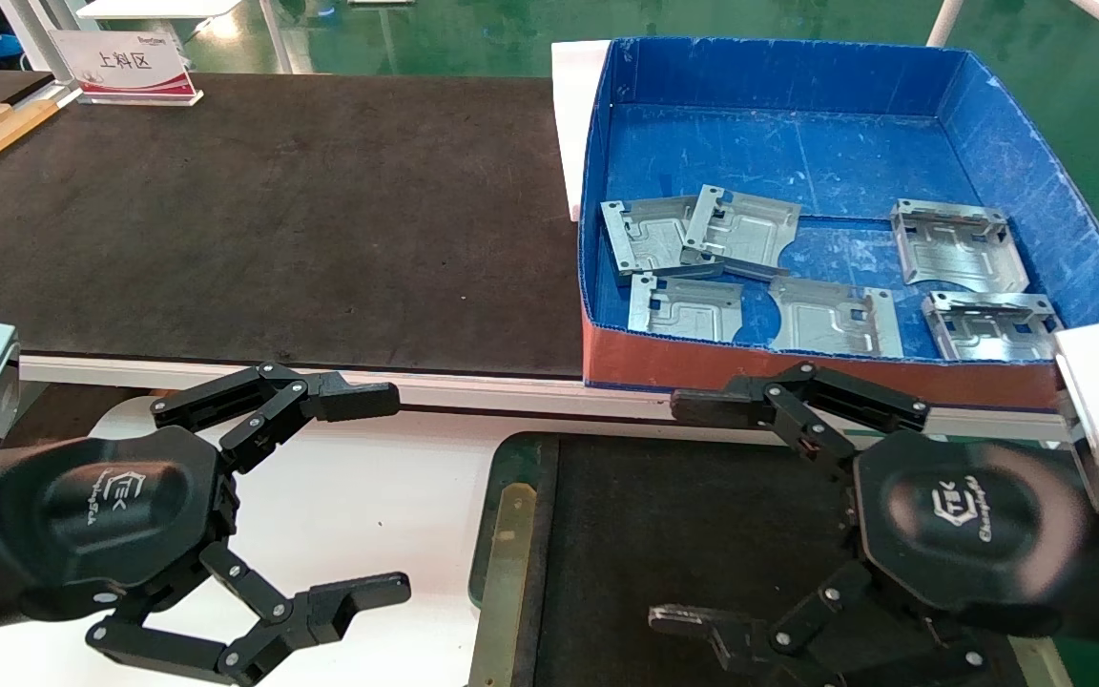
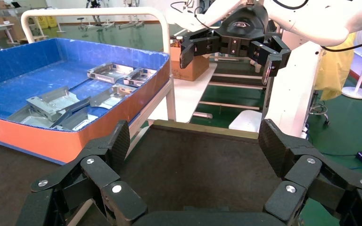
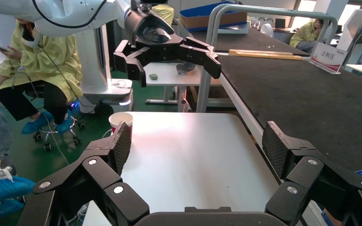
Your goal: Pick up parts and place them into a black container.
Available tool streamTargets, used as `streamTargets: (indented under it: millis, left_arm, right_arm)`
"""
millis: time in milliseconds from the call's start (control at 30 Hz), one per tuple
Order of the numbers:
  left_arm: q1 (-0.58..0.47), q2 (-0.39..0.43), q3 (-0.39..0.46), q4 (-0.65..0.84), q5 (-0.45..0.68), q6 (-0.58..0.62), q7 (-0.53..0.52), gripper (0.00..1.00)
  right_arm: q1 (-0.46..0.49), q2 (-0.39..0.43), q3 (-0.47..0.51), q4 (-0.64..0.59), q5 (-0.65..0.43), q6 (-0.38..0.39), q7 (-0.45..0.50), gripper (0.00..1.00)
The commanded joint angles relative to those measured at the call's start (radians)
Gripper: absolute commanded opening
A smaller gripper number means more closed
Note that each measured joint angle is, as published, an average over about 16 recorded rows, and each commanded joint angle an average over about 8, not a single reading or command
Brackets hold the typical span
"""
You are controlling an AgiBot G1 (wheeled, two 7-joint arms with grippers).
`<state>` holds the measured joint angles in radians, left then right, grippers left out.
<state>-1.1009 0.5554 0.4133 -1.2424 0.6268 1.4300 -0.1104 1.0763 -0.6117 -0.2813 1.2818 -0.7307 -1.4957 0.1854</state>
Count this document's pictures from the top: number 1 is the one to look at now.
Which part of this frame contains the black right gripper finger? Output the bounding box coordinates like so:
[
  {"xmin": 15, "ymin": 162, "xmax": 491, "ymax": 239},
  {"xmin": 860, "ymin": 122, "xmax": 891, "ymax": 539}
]
[
  {"xmin": 648, "ymin": 561, "xmax": 989, "ymax": 687},
  {"xmin": 671, "ymin": 361, "xmax": 930, "ymax": 478}
]

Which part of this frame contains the stamped sheet metal part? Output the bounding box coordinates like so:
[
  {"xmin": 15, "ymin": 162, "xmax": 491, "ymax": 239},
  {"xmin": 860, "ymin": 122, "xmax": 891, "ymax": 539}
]
[
  {"xmin": 922, "ymin": 291, "xmax": 1080, "ymax": 362},
  {"xmin": 891, "ymin": 198, "xmax": 1030, "ymax": 295},
  {"xmin": 601, "ymin": 196, "xmax": 727, "ymax": 282},
  {"xmin": 680, "ymin": 185, "xmax": 802, "ymax": 282},
  {"xmin": 767, "ymin": 277, "xmax": 903, "ymax": 359},
  {"xmin": 628, "ymin": 273, "xmax": 744, "ymax": 344}
]

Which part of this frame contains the white metal frame post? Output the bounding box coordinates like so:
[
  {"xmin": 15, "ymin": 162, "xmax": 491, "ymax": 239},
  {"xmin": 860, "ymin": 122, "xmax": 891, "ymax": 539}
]
[{"xmin": 0, "ymin": 0, "xmax": 83, "ymax": 96}]

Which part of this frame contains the black tray with brass rim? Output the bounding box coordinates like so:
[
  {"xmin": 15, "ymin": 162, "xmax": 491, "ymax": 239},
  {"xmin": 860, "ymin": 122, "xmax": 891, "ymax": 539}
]
[{"xmin": 467, "ymin": 431, "xmax": 1075, "ymax": 687}]

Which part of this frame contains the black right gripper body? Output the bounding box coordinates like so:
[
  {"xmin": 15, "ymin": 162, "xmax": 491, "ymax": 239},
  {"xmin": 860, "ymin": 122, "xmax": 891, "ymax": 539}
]
[{"xmin": 853, "ymin": 431, "xmax": 1089, "ymax": 612}]

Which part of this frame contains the blue box with orange side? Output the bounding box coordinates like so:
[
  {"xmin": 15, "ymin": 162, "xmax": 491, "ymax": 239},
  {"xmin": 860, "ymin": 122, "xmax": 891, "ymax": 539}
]
[{"xmin": 576, "ymin": 36, "xmax": 1099, "ymax": 411}]

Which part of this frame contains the white and red sign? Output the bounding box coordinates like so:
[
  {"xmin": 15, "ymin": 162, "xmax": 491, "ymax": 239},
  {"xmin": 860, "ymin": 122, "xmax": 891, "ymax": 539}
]
[{"xmin": 47, "ymin": 29, "xmax": 204, "ymax": 107}]

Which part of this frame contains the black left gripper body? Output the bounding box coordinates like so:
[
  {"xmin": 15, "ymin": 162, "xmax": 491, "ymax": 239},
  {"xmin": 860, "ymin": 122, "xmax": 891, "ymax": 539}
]
[{"xmin": 0, "ymin": 427, "xmax": 238, "ymax": 621}]

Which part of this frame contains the black rubber table mat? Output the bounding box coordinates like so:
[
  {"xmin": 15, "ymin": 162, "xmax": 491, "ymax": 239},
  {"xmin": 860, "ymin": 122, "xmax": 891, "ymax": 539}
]
[{"xmin": 0, "ymin": 69, "xmax": 589, "ymax": 380}]

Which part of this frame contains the white background table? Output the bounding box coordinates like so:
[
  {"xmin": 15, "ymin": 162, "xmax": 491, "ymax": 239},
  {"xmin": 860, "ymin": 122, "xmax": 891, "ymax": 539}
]
[{"xmin": 77, "ymin": 0, "xmax": 243, "ymax": 22}]

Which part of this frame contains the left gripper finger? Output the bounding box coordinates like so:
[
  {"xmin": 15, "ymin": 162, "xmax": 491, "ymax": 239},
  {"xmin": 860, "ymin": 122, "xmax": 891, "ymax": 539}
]
[
  {"xmin": 150, "ymin": 362, "xmax": 402, "ymax": 475},
  {"xmin": 85, "ymin": 540, "xmax": 412, "ymax": 686}
]

